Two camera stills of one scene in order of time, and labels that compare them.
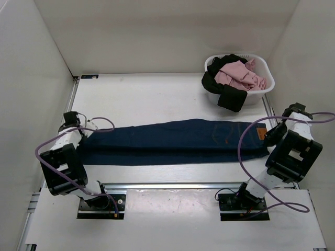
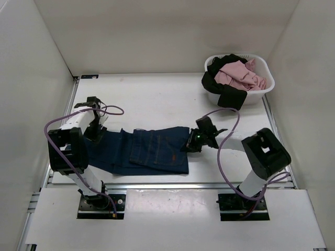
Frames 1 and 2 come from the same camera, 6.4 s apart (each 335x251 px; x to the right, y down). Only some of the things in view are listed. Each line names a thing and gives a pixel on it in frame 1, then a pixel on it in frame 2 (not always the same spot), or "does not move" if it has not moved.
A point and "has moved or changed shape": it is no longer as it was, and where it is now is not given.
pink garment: (241, 76) does not move
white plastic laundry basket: (253, 96) does not move
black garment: (229, 97) does not move
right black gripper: (270, 139) to (191, 146)
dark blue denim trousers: (199, 140) has moved or changed shape
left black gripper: (84, 138) to (96, 136)
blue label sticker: (89, 76) does not move
